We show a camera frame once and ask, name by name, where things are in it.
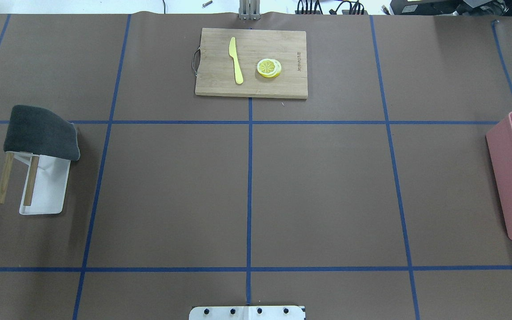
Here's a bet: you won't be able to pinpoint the dark grey towel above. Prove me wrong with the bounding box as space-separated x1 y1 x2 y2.
3 105 80 161

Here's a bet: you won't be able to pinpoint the yellow lemon slices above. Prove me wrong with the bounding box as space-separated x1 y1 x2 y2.
256 58 282 78

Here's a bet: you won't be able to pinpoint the bamboo cutting board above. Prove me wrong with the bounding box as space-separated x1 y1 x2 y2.
195 27 308 100

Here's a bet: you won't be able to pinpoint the yellow plastic knife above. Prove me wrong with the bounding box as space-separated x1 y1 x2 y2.
228 37 244 85

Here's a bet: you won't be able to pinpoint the white towel rack tray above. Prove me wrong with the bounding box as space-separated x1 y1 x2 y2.
20 155 71 215

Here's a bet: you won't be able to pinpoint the inner wooden rack bar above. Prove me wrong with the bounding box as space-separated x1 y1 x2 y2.
23 155 40 206

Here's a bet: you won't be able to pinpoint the wooden rack bar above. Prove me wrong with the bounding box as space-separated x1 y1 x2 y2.
0 152 14 204
23 155 40 206

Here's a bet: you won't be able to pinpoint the outer wooden rack bar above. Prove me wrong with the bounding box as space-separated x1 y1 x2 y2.
0 152 14 204

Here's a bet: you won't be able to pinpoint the aluminium frame post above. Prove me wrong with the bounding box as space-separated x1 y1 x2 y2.
238 0 261 20

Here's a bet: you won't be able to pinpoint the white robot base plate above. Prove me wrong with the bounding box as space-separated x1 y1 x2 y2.
188 305 306 320

